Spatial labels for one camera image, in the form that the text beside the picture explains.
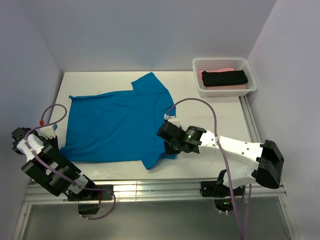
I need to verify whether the blue t-shirt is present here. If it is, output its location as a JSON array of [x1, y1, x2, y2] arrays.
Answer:
[[60, 72, 176, 170]]

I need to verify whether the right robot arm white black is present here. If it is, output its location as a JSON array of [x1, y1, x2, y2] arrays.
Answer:
[[157, 121, 284, 195]]

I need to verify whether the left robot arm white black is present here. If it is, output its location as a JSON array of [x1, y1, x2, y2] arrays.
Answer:
[[11, 127, 98, 201]]

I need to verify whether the black rolled t-shirt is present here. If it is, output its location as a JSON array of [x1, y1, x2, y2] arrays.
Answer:
[[201, 70, 248, 87]]

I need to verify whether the pink folded t-shirt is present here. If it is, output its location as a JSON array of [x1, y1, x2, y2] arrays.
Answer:
[[198, 68, 249, 90]]

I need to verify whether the white plastic basket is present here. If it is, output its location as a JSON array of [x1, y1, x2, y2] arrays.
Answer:
[[192, 57, 258, 98]]

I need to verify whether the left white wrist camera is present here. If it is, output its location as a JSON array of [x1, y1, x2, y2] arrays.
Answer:
[[39, 124, 58, 140]]

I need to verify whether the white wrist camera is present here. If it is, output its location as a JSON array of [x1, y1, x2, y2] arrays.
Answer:
[[167, 117, 180, 128], [39, 124, 58, 140]]

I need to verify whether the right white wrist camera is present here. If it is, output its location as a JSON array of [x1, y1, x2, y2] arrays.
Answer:
[[167, 117, 180, 128]]

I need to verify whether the aluminium rail frame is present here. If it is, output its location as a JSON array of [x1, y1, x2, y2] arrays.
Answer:
[[13, 94, 301, 240]]

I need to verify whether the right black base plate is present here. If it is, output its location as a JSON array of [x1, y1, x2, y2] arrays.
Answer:
[[199, 180, 231, 198]]

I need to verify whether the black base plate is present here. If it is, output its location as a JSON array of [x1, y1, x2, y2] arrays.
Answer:
[[67, 184, 114, 202], [199, 180, 231, 198]]

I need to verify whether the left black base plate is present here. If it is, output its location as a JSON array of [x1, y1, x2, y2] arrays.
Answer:
[[67, 184, 114, 202]]

